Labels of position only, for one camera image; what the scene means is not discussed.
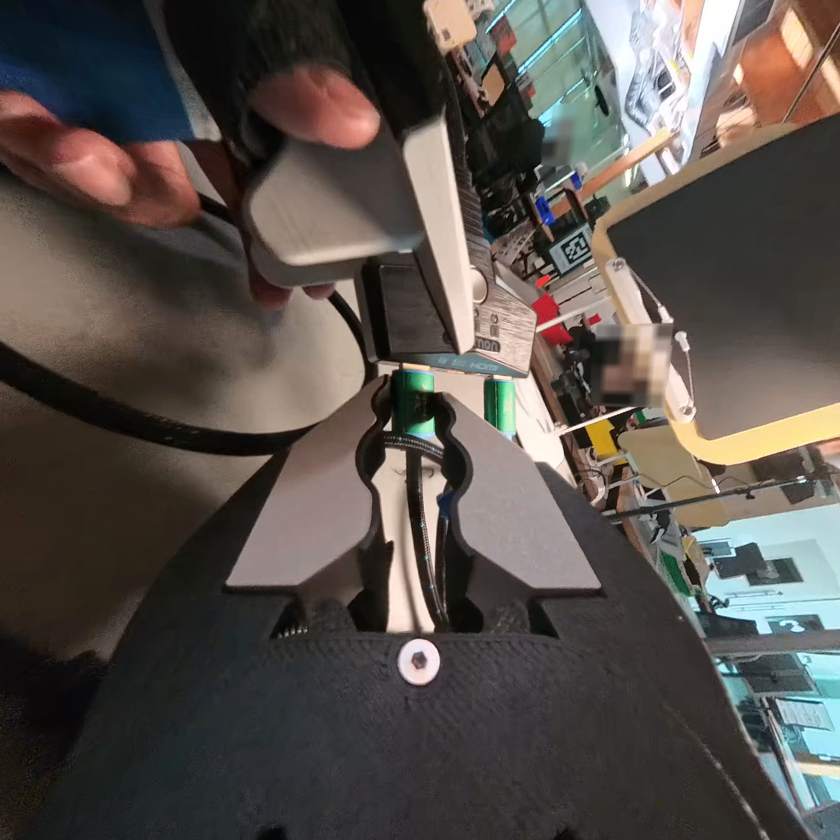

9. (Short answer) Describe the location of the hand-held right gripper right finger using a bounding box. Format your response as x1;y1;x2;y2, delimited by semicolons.
436;392;602;605

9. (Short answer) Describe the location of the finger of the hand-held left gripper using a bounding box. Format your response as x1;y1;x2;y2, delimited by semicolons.
400;110;478;357

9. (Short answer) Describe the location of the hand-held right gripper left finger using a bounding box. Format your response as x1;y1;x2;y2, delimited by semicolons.
225;375;392;596

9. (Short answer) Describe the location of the green plug braided HDMI cable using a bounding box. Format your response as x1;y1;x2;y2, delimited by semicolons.
483;379;517;438
381;369;457;632

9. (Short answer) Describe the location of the grey braided switch cable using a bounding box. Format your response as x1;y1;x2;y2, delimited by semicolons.
0;193;368;457

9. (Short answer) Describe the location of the person's left hand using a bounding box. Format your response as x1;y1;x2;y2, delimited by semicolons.
0;69;383;311

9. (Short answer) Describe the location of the yellow plastic bin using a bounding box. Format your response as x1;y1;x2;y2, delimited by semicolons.
584;420;622;462

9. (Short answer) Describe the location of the printed marker tag sign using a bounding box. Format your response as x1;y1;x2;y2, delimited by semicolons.
550;226;595;277

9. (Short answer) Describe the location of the beige board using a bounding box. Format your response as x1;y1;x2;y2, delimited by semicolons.
620;427;729;526

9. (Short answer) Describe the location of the red plastic bin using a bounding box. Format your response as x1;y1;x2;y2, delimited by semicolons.
532;293;573;345

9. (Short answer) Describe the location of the beige box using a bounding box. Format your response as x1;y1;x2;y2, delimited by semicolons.
423;0;478;50

